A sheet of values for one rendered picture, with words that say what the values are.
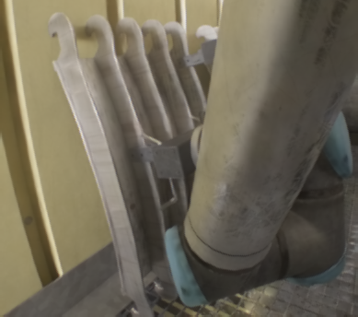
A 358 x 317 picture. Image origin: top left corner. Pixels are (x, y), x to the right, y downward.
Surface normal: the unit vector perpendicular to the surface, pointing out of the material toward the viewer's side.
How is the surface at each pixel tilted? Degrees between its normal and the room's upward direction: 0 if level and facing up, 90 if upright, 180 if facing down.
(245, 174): 107
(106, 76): 90
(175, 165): 90
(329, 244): 75
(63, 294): 90
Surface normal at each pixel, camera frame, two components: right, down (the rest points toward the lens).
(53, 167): 0.83, 0.14
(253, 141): -0.40, 0.55
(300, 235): 0.18, -0.48
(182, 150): 0.80, -0.07
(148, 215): -0.56, 0.26
